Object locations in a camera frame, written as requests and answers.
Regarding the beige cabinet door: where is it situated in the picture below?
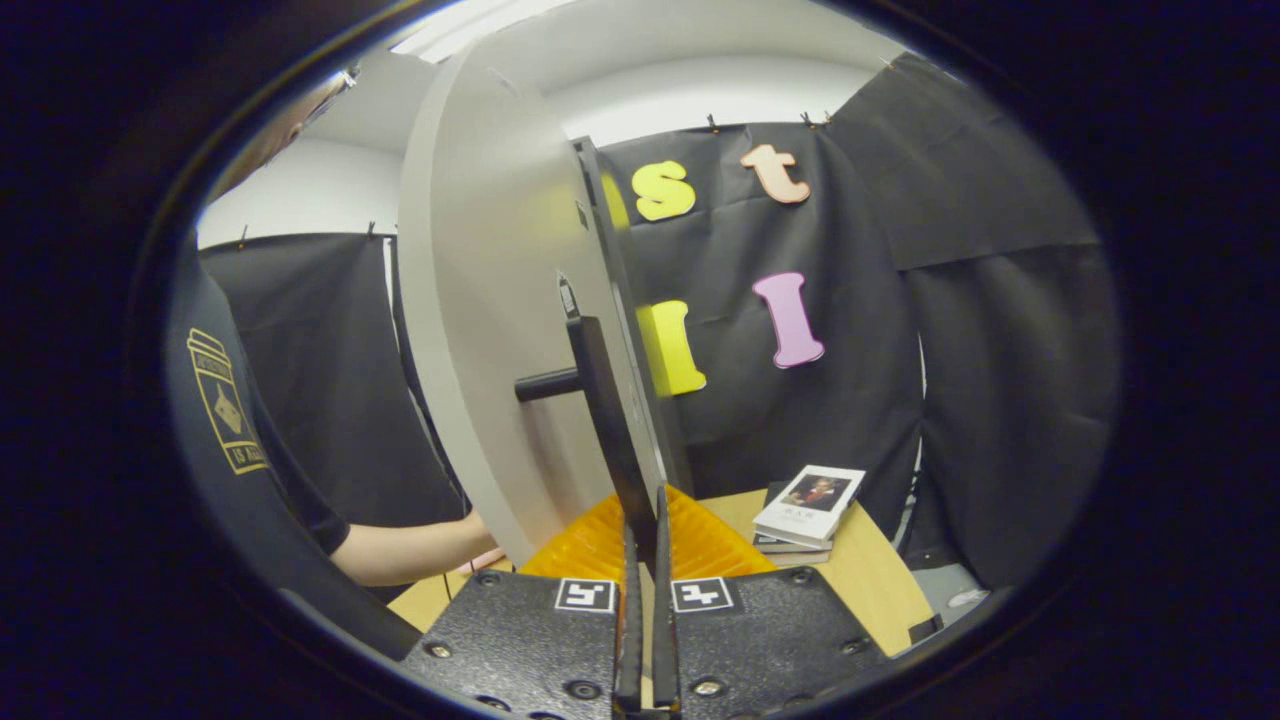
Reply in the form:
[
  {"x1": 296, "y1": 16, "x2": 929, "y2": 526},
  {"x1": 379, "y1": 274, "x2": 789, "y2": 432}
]
[{"x1": 398, "y1": 40, "x2": 669, "y2": 571}]

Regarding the black backdrop cloth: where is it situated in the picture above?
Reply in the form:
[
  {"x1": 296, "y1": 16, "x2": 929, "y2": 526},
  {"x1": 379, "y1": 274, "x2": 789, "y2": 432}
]
[{"x1": 195, "y1": 50, "x2": 1121, "y2": 591}]

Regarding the black cabinet door handle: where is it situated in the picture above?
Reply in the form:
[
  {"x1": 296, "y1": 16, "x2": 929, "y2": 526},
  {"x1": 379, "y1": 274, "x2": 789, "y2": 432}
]
[{"x1": 515, "y1": 315, "x2": 661, "y2": 561}]

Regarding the dark book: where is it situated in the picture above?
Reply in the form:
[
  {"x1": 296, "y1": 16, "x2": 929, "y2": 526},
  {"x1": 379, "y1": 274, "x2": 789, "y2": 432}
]
[{"x1": 752, "y1": 482, "x2": 836, "y2": 567}]

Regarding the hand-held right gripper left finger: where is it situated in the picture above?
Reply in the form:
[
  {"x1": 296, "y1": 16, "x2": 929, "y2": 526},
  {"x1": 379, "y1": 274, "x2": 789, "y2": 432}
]
[{"x1": 400, "y1": 490, "x2": 642, "y2": 720}]

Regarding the person's dark printed t-shirt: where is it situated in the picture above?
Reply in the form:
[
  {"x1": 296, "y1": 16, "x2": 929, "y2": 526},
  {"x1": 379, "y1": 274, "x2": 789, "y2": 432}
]
[{"x1": 163, "y1": 230, "x2": 426, "y2": 663}]

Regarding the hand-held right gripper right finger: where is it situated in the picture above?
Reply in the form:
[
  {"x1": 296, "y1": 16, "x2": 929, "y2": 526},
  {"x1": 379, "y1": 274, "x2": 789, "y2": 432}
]
[{"x1": 650, "y1": 485, "x2": 891, "y2": 720}]

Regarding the white book with portrait cover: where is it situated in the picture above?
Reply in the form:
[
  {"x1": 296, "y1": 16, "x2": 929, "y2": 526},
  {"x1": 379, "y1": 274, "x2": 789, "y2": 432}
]
[{"x1": 752, "y1": 464, "x2": 868, "y2": 549}]

